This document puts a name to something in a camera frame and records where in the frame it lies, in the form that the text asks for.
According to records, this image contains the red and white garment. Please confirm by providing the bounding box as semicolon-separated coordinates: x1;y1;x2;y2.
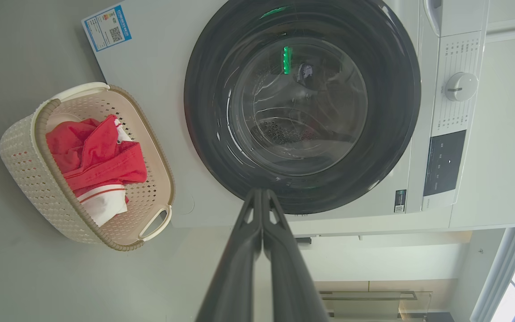
46;114;148;228

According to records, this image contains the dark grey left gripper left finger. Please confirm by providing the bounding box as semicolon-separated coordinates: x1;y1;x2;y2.
195;188;263;322

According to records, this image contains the cream perforated laundry basket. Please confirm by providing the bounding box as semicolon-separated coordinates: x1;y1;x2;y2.
0;82;176;252

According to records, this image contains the white round control knob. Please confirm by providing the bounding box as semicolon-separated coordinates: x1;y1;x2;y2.
445;72;479;102

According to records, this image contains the blue energy label sticker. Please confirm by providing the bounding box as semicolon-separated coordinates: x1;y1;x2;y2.
82;4;132;53

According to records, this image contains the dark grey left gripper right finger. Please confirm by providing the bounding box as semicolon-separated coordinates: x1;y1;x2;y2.
262;189;329;322

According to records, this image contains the round dark washing machine door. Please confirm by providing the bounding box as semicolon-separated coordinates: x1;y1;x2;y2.
184;0;422;215

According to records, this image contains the white partition panel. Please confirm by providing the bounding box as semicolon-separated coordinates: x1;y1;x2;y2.
257;229;506;283

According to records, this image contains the white front-loading washing machine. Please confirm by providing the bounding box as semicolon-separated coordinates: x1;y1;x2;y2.
82;0;490;229

